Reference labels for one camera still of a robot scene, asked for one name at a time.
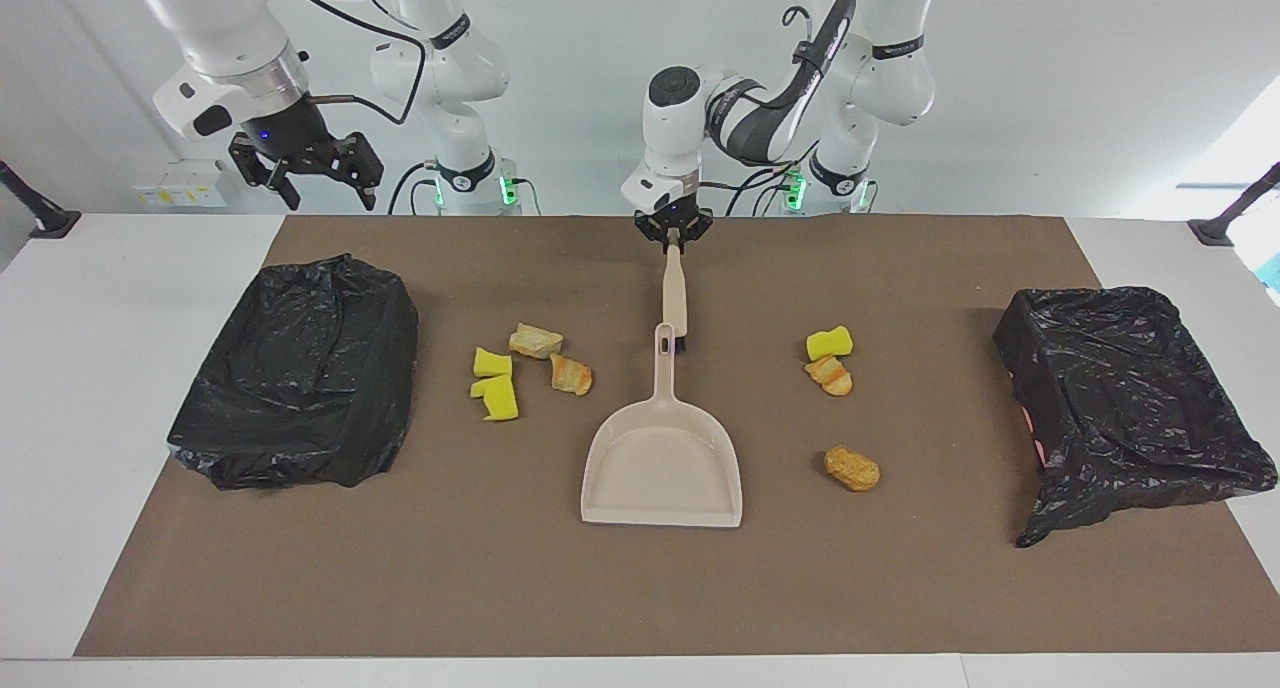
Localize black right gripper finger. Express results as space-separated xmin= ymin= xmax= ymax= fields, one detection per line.
xmin=229 ymin=133 xmax=301 ymax=212
xmin=335 ymin=131 xmax=386 ymax=212

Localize toy croissant piece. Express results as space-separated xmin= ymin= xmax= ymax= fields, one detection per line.
xmin=805 ymin=355 xmax=854 ymax=397
xmin=549 ymin=353 xmax=594 ymax=397
xmin=508 ymin=323 xmax=564 ymax=360

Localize beige plastic dustpan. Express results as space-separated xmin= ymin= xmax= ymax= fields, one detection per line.
xmin=581 ymin=323 xmax=743 ymax=527

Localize brown toy bread roll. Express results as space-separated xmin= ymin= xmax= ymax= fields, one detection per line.
xmin=823 ymin=445 xmax=882 ymax=492

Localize black bin bag liner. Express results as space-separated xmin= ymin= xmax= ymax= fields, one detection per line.
xmin=167 ymin=253 xmax=419 ymax=491

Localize black bin bag over pink bin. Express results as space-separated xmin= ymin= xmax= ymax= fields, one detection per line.
xmin=993 ymin=286 xmax=1279 ymax=549

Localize brown table mat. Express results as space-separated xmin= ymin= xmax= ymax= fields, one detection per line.
xmin=75 ymin=215 xmax=1280 ymax=659

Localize black base cable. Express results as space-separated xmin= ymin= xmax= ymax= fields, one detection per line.
xmin=388 ymin=163 xmax=433 ymax=215
xmin=727 ymin=168 xmax=791 ymax=217

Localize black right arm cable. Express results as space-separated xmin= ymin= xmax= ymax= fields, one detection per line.
xmin=265 ymin=0 xmax=431 ymax=126

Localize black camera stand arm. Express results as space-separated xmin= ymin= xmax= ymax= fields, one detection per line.
xmin=1188 ymin=163 xmax=1280 ymax=247
xmin=0 ymin=158 xmax=81 ymax=239

